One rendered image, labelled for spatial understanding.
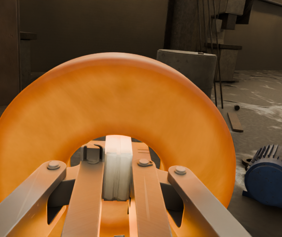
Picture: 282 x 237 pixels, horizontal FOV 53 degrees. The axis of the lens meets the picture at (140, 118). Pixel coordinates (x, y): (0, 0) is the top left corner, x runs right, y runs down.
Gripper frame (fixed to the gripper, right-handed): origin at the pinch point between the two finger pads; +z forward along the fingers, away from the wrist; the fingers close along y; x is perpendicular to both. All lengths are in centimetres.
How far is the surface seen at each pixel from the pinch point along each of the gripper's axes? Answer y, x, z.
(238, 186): 94, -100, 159
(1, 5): -17.4, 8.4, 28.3
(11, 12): -16.3, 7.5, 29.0
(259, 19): 558, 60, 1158
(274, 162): 99, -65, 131
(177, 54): 53, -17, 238
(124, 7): 11, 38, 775
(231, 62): 303, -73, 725
